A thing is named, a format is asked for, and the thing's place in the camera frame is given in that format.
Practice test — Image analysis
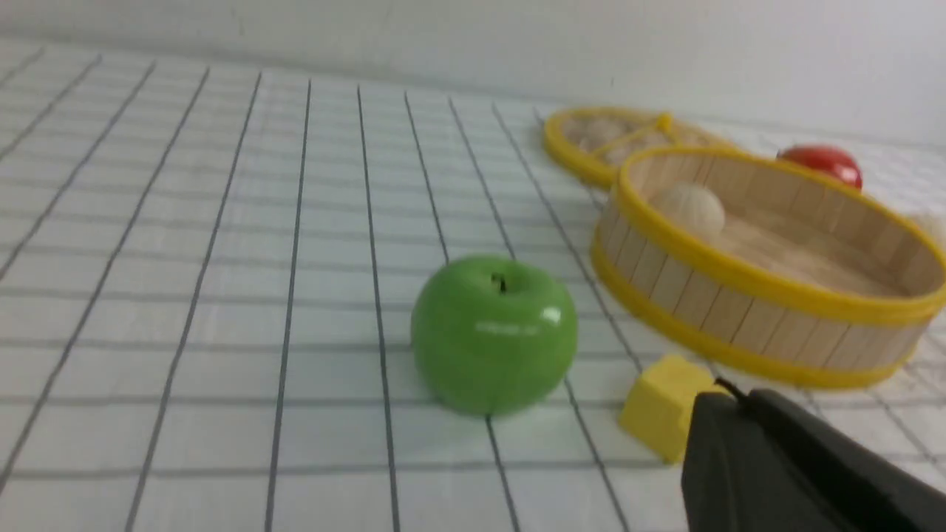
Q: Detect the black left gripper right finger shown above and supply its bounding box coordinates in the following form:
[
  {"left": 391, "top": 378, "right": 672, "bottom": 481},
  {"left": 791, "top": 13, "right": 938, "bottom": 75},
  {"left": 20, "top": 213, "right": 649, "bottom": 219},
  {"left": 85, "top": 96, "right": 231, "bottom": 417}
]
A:
[{"left": 746, "top": 389, "right": 944, "bottom": 531}]

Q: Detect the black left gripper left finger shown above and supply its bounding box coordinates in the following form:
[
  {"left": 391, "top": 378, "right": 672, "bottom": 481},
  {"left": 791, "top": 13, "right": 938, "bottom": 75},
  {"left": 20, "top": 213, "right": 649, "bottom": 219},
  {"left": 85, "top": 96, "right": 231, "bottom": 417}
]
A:
[{"left": 682, "top": 378, "right": 873, "bottom": 531}]

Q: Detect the cream white bun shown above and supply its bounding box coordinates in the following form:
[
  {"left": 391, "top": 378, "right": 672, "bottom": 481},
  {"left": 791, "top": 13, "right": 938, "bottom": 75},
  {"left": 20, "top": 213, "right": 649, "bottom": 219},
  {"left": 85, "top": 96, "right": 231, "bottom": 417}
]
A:
[{"left": 650, "top": 183, "right": 726, "bottom": 239}]

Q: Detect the wooden steamer tray yellow rim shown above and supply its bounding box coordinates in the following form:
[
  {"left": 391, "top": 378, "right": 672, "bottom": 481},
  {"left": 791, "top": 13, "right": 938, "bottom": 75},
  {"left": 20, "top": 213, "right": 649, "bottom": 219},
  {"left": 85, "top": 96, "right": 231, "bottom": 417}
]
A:
[{"left": 589, "top": 147, "right": 944, "bottom": 389}]

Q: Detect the woven steamer lid yellow rim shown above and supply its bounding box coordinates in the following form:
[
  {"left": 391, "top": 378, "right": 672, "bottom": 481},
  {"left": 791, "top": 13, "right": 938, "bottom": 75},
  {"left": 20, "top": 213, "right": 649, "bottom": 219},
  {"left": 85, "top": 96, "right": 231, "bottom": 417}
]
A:
[{"left": 540, "top": 106, "right": 741, "bottom": 189}]

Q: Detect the yellow foam cube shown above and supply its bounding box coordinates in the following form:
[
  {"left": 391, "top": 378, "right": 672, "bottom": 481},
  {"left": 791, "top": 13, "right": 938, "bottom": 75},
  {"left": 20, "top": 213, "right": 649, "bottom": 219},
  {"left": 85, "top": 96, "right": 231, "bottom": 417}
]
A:
[{"left": 617, "top": 354, "right": 724, "bottom": 464}]

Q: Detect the green apple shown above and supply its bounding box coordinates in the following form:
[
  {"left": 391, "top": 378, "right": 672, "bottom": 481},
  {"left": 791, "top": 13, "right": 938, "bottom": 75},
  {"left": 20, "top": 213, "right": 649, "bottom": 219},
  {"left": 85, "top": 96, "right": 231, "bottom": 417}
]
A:
[{"left": 411, "top": 255, "right": 579, "bottom": 417}]

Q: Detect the red apple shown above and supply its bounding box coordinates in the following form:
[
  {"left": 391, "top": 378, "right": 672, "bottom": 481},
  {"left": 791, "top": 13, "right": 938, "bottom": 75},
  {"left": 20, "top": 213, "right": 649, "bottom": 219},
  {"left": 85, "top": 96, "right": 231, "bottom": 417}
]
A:
[{"left": 776, "top": 143, "right": 864, "bottom": 191}]

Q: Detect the white grid tablecloth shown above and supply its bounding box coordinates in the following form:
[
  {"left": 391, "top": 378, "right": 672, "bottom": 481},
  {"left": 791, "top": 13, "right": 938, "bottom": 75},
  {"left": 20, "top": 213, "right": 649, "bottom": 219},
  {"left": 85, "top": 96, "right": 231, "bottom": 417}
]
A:
[{"left": 2, "top": 39, "right": 944, "bottom": 531}]

